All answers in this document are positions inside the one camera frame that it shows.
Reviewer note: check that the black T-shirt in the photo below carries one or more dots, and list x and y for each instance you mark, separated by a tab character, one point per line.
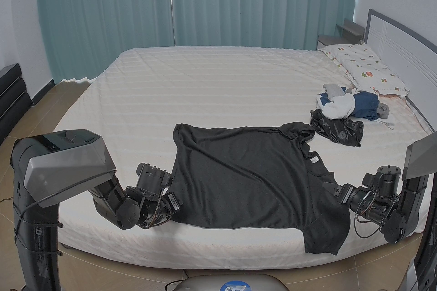
252	180

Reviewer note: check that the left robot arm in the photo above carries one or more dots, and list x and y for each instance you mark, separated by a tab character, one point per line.
61	163

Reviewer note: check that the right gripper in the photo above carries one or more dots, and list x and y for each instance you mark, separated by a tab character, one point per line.
343	193

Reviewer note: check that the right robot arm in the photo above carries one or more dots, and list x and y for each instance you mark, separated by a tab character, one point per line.
416	201

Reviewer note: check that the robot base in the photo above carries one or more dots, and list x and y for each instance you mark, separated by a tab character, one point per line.
205	284

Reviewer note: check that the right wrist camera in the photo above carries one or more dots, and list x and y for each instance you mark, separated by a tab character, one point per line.
369	180

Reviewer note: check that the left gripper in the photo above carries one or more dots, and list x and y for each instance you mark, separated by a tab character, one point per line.
172	204

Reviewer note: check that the grey bedside table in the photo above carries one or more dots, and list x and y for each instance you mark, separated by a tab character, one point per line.
341	41

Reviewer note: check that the white printed pillow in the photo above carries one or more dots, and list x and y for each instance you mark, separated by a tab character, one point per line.
368	69

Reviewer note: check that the black chest of drawers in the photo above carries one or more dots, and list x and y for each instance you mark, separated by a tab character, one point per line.
12	102

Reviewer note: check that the bed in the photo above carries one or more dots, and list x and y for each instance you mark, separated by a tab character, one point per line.
205	88

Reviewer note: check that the pile of clothes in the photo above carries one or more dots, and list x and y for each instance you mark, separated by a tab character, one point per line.
338	109

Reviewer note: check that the black shiny garment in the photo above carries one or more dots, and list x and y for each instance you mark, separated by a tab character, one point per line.
341	132

